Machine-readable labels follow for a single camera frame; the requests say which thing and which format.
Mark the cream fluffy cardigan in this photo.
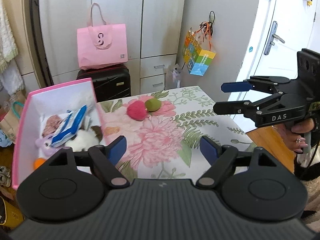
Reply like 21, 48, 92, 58
0, 0, 18, 73

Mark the grey wardrobe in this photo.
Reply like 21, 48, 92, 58
31, 0, 184, 95

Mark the black suitcase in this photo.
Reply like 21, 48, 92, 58
76, 64, 131, 102

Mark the purple kuromi plush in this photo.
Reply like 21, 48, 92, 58
35, 134, 61, 157

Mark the silver door handle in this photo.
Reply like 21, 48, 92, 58
264, 21, 285, 56

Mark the person's right hand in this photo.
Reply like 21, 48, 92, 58
274, 119, 315, 153

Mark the colourful paper gift bag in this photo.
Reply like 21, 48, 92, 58
182, 29, 216, 76

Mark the floral tablecloth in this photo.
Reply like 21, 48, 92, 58
98, 86, 255, 181

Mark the black clothes rack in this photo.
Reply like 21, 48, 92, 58
29, 0, 54, 87

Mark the orange plush ball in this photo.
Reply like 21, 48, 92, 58
33, 158, 46, 170

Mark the pink cardboard box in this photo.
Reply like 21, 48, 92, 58
11, 78, 102, 190

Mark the pink tote bag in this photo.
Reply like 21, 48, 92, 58
77, 3, 128, 70

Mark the blue wet wipes pack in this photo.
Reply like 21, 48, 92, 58
51, 105, 87, 147

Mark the pink strawberry plush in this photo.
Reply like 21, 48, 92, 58
126, 98, 162, 121

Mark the brown paper bag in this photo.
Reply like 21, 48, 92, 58
1, 90, 25, 144

